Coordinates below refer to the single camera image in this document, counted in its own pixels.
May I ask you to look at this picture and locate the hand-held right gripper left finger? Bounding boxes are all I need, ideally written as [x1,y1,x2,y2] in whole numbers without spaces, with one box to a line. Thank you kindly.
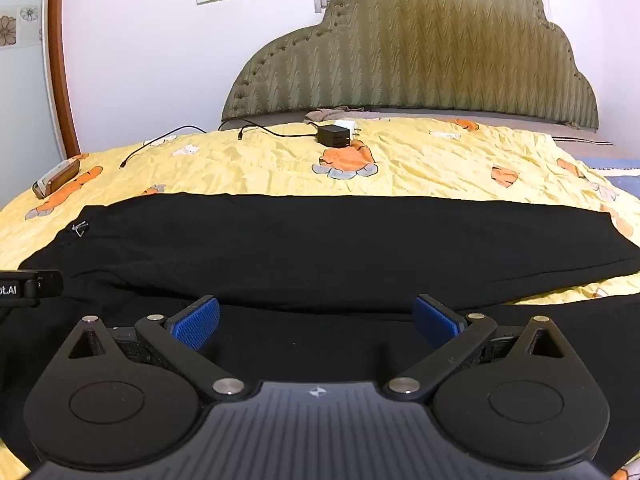
[66,296,248,403]

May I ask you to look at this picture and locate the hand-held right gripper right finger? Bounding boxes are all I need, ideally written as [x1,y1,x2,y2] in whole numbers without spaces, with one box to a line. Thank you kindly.
[384,294,568,403]

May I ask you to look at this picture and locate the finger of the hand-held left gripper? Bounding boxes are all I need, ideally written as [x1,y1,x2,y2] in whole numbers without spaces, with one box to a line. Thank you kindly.
[27,270,64,299]

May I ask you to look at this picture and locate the black pants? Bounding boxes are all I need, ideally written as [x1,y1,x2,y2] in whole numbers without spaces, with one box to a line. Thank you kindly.
[0,191,640,471]

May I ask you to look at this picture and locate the brown rectangular case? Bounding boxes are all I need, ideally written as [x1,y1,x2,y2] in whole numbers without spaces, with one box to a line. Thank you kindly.
[32,157,81,197]

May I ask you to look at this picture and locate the yellow flower printed blanket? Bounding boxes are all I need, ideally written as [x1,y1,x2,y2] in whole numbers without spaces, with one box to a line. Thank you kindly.
[0,117,640,480]

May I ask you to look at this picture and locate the black charger block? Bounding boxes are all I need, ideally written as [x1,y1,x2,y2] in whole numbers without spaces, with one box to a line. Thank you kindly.
[316,124,352,149]

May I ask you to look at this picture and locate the grey-brown cloth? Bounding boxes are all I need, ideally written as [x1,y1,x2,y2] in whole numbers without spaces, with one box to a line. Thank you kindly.
[304,106,363,124]

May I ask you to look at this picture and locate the blue bed sheet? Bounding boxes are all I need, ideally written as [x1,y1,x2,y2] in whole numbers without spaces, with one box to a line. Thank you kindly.
[582,156,640,177]

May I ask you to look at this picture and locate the olive padded headboard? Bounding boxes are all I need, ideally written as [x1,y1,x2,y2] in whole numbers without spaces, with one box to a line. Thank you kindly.
[220,0,600,133]

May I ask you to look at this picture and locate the black cable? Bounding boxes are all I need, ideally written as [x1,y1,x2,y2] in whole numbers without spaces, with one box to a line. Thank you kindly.
[218,118,321,141]
[118,125,208,169]

